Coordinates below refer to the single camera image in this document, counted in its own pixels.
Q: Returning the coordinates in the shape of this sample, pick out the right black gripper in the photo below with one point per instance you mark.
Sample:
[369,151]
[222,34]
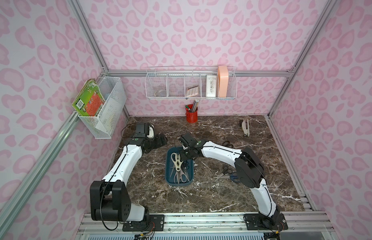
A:
[186,153]

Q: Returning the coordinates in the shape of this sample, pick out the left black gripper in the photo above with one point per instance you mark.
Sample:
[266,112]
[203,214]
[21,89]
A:
[160,140]

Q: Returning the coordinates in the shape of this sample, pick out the cream kitchen scissors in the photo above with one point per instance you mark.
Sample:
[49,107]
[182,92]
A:
[176,159]

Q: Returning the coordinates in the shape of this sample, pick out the pink scissors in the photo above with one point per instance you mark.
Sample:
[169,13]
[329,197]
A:
[180,177]

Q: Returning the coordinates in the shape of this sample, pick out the black handled silver scissors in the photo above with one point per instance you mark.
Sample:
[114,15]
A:
[185,166]

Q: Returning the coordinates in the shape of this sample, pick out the all black scissors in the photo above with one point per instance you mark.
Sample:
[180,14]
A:
[228,144]

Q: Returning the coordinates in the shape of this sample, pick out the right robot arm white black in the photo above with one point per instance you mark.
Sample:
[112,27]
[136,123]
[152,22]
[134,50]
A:
[249,169]

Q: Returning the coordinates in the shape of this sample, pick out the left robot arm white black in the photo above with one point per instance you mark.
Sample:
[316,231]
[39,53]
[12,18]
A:
[109,197]

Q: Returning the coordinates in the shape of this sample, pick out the teal plastic storage box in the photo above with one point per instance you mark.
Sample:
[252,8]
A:
[169,177]

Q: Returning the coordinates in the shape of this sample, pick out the pink box on shelf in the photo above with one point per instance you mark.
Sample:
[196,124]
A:
[223,77]

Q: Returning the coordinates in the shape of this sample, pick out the red pen cup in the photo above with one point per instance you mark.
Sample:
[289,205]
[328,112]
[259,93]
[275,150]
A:
[191,117]

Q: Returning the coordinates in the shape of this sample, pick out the clear tape roll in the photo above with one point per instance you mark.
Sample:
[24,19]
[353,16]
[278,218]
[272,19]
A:
[161,92]

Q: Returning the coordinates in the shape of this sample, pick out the pens in cup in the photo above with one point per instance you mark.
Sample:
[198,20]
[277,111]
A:
[193,107]

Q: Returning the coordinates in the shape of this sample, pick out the white paper sheet in basket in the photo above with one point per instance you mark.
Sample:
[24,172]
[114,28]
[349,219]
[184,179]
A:
[109,116]

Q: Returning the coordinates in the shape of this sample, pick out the small pink calculator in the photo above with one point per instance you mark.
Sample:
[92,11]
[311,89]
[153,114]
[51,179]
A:
[193,91]

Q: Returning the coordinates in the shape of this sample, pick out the beige thread snips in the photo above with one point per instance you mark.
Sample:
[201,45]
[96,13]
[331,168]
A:
[245,127]

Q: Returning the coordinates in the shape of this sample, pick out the white card pack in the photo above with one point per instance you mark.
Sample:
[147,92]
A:
[211,86]

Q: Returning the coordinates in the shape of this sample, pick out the green red booklet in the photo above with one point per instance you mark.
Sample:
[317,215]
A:
[89,101]

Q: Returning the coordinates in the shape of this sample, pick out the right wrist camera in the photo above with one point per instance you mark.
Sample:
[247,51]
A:
[188,140]

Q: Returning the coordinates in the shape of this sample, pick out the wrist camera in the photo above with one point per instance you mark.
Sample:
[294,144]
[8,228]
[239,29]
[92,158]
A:
[144,130]
[188,140]

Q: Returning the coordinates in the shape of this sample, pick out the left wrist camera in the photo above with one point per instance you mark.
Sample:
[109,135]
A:
[144,130]

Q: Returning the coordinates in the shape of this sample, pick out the blue handled scissors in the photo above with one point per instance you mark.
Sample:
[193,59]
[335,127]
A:
[228,174]

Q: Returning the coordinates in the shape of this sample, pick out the white wire wall shelf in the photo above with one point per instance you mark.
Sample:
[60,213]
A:
[177,79]

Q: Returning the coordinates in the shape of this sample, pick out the white wire side basket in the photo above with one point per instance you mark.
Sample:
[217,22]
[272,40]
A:
[109,87]

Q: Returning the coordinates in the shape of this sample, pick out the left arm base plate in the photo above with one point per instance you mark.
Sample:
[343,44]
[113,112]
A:
[155,221]

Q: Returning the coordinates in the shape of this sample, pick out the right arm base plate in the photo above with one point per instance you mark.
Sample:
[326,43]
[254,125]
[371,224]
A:
[257,222]

